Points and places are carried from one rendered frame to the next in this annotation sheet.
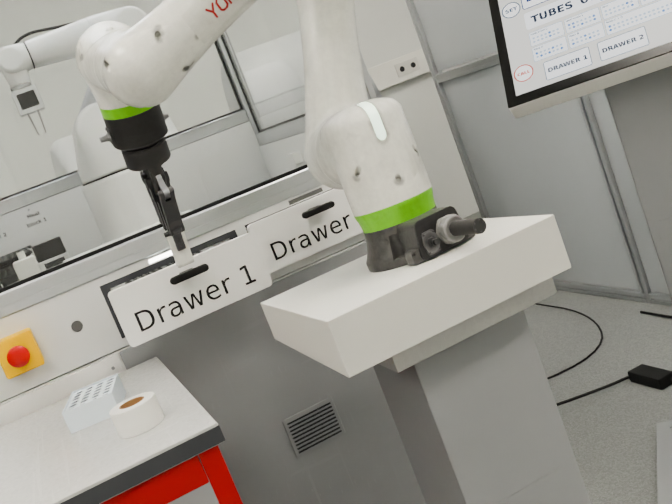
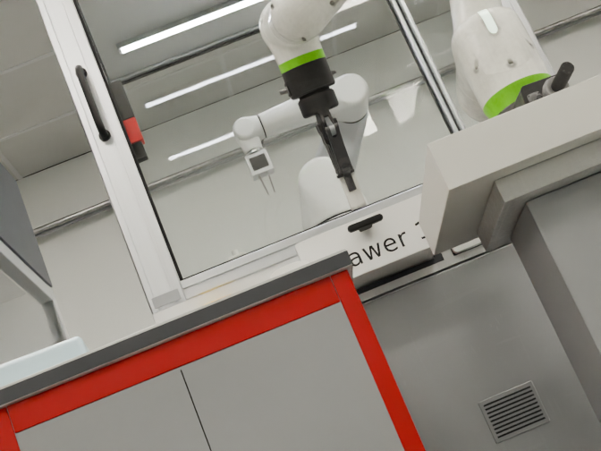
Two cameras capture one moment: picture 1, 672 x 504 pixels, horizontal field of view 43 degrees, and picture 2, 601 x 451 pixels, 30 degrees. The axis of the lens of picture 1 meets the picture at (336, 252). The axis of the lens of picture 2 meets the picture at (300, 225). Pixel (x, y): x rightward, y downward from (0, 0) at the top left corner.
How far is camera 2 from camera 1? 0.99 m
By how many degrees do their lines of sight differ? 30
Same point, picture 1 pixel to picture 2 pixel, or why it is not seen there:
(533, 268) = not seen: outside the picture
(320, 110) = not seen: hidden behind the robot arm
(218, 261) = (394, 217)
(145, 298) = (327, 249)
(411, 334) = (506, 156)
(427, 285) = (519, 115)
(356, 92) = not seen: hidden behind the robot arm
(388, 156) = (500, 45)
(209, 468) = (340, 289)
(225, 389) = (417, 366)
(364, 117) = (477, 17)
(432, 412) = (551, 252)
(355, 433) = (562, 422)
